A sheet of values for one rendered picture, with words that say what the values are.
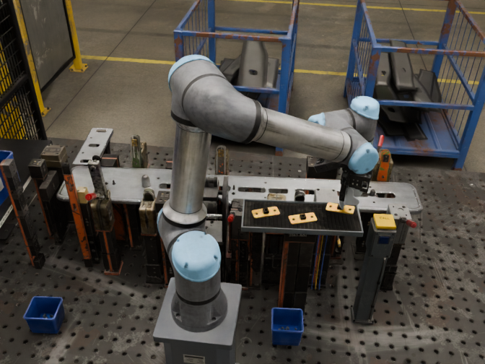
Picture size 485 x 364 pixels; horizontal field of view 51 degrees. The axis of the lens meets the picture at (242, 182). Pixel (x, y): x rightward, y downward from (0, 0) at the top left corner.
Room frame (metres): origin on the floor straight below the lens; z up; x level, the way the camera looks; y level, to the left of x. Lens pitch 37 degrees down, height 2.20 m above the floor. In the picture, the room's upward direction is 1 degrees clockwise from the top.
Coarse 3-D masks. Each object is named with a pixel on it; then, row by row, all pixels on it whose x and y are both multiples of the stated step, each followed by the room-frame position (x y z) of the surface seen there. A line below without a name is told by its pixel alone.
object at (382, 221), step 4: (376, 216) 1.22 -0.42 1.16; (380, 216) 1.22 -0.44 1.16; (384, 216) 1.22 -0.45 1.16; (388, 216) 1.22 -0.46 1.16; (392, 216) 1.22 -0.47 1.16; (376, 220) 1.20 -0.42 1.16; (380, 220) 1.20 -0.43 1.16; (384, 220) 1.20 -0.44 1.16; (388, 220) 1.20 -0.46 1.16; (392, 220) 1.20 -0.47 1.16; (376, 224) 1.18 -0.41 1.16; (380, 224) 1.18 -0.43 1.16; (384, 224) 1.18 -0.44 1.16; (388, 224) 1.18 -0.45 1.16; (392, 224) 1.18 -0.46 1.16; (380, 228) 1.17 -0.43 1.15; (384, 228) 1.17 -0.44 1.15; (388, 228) 1.17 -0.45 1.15; (392, 228) 1.17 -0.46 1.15
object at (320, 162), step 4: (320, 160) 1.24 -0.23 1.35; (324, 160) 1.24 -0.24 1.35; (328, 160) 1.23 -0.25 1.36; (316, 164) 1.23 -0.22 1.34; (320, 164) 1.22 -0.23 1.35; (324, 164) 1.22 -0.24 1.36; (328, 164) 1.21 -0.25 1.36; (332, 164) 1.21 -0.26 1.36; (336, 164) 1.20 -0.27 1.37; (340, 164) 1.20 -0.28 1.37; (344, 164) 1.19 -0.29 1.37; (316, 168) 1.22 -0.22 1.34; (320, 168) 1.22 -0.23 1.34; (324, 168) 1.21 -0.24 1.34; (328, 168) 1.21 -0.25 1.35; (332, 168) 1.21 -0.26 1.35; (320, 172) 1.22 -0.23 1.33
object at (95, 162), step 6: (96, 156) 1.44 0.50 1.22; (90, 162) 1.40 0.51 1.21; (96, 162) 1.40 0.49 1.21; (90, 168) 1.39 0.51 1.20; (96, 168) 1.40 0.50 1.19; (90, 174) 1.40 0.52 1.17; (96, 174) 1.40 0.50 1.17; (102, 174) 1.43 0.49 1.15; (96, 180) 1.41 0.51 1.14; (102, 180) 1.42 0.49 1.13; (96, 186) 1.41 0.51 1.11; (102, 186) 1.41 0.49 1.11; (96, 192) 1.42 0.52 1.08
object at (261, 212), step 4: (264, 208) 1.23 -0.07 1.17; (268, 208) 1.24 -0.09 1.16; (272, 208) 1.24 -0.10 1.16; (276, 208) 1.24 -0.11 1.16; (252, 212) 1.22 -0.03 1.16; (256, 212) 1.22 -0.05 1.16; (260, 212) 1.22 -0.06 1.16; (264, 212) 1.22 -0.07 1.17; (268, 212) 1.22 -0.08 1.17; (272, 212) 1.22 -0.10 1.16; (276, 212) 1.22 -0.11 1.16; (256, 216) 1.20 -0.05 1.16; (260, 216) 1.20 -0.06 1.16; (264, 216) 1.21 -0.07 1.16; (268, 216) 1.21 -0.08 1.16
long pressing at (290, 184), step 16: (80, 176) 1.61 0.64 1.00; (112, 176) 1.62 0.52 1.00; (128, 176) 1.62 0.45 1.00; (160, 176) 1.62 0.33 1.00; (208, 176) 1.63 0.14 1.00; (240, 176) 1.64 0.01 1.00; (256, 176) 1.64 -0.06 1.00; (64, 192) 1.51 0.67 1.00; (112, 192) 1.52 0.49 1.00; (128, 192) 1.52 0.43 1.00; (240, 192) 1.53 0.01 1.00; (256, 192) 1.53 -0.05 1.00; (288, 192) 1.54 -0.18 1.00; (368, 192) 1.55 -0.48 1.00; (384, 192) 1.55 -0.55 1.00; (400, 192) 1.55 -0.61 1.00; (416, 192) 1.56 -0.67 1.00; (368, 208) 1.45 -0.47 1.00; (384, 208) 1.45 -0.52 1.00; (416, 208) 1.45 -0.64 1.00
